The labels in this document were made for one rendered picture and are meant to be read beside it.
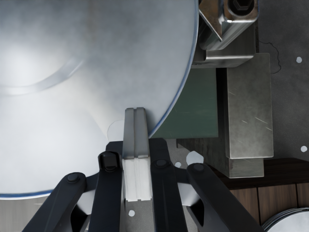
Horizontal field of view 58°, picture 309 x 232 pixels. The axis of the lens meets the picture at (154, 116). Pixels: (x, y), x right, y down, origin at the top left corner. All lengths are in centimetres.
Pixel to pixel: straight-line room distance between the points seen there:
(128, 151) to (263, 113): 27
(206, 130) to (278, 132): 77
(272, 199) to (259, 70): 42
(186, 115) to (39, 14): 21
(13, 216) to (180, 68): 18
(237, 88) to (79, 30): 23
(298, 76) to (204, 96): 82
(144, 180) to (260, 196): 59
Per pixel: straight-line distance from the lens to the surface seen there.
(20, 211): 26
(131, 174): 15
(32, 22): 24
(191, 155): 37
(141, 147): 16
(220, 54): 32
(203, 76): 37
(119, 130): 22
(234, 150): 38
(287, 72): 115
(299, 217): 76
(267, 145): 40
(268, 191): 74
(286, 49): 117
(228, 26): 24
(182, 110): 36
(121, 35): 23
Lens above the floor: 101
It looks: 88 degrees down
